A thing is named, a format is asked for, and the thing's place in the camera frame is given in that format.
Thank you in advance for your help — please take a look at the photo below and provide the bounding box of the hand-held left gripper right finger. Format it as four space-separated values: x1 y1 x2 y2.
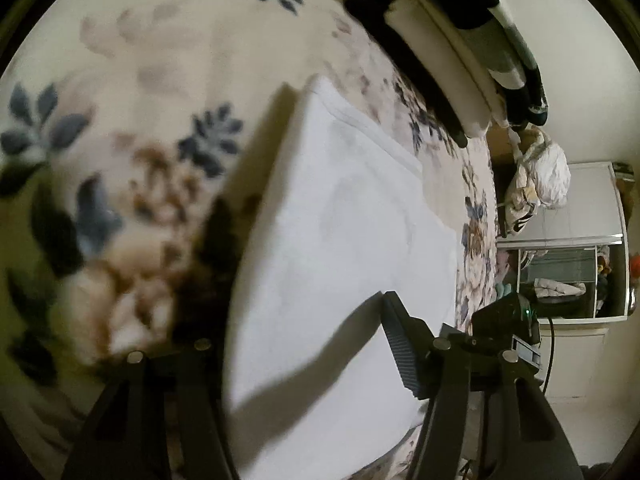
381 290 586 480

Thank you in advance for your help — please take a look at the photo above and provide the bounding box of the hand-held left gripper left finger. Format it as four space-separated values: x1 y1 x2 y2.
60 337 240 480

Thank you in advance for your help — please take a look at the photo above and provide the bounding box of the white T-shirt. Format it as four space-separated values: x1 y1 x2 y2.
223 74 458 480

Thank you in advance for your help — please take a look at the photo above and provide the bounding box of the stack of folded clothes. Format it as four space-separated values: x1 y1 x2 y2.
350 0 551 128

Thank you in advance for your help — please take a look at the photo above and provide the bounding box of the pink folded cloth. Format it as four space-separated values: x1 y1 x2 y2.
497 252 522 282

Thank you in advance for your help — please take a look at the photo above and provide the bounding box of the white puffy jacket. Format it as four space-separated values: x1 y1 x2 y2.
532 279 587 302

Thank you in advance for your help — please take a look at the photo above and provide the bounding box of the white wardrobe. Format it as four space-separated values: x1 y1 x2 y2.
495 161 632 322

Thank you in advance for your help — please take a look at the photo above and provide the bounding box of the pile of white bedding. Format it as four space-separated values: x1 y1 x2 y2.
502 126 572 237

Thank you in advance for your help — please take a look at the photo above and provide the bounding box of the large cardboard box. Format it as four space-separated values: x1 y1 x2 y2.
487 124 523 201

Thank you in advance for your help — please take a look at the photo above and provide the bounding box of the cream folded garment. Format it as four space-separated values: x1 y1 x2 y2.
384 0 508 138

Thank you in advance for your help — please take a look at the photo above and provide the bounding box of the black folded garment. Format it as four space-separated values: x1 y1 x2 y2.
344 0 469 150

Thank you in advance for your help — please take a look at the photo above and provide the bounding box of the floral bed sheet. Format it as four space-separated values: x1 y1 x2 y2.
0 0 501 480

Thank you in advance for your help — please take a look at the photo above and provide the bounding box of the black cable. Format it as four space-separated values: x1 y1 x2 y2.
541 315 557 397

